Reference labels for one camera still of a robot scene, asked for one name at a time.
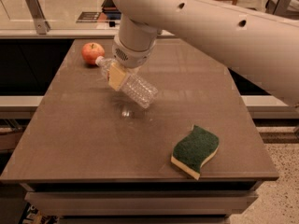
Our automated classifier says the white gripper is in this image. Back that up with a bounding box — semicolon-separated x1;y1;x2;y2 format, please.
108;35;155;91

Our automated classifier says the clear plastic water bottle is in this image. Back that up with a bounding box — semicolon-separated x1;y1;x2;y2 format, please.
95;56;158;108

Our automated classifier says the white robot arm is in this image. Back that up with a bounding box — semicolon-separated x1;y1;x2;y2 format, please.
113;0;299;107

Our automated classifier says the red apple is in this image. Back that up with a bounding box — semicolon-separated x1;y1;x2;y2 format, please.
81;42;105;65

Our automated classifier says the dark open tray box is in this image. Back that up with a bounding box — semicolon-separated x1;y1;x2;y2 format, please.
102;0;121;20

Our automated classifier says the green and yellow sponge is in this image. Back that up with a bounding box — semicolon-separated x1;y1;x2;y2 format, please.
171;125;220;180

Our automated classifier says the grey drawer front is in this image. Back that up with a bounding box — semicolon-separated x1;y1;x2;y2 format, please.
25;191;258;216

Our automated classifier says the left metal bracket post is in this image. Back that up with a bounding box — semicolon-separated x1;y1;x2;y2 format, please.
25;0;50;35

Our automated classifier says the metal bracket post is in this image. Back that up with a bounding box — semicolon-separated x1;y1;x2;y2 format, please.
25;0;50;35
265;0;292;18

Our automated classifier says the right metal bracket post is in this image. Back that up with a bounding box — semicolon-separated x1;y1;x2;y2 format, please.
265;0;292;18

